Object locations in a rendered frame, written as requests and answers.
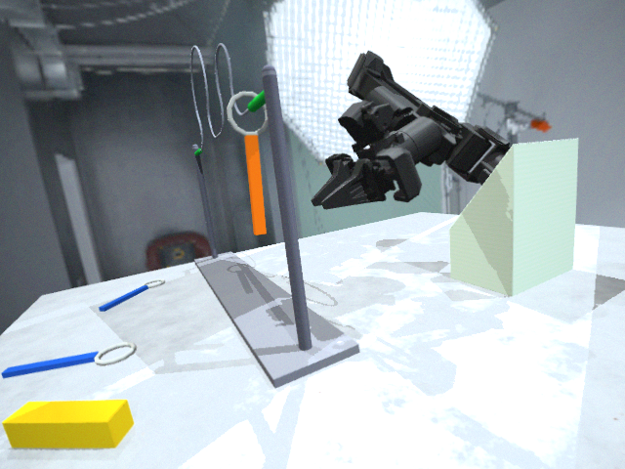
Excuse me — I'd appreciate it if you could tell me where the yellow rectangular block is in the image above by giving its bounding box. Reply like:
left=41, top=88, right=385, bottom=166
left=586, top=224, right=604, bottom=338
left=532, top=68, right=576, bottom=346
left=2, top=400, right=134, bottom=448

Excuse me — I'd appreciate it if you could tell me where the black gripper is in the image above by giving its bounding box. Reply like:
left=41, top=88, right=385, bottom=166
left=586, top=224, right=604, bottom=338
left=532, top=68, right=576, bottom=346
left=312, top=131, right=422, bottom=209

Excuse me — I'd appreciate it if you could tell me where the blue handle with white loop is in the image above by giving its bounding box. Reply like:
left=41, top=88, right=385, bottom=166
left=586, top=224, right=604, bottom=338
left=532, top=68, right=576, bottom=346
left=1, top=342, right=137, bottom=379
left=99, top=278, right=165, bottom=311

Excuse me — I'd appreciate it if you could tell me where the white loop with orange handle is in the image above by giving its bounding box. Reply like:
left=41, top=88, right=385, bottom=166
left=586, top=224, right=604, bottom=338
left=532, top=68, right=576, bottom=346
left=227, top=92, right=268, bottom=235

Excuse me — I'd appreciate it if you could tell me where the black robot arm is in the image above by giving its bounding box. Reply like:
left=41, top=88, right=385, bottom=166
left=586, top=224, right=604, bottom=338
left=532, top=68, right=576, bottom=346
left=338, top=50, right=510, bottom=186

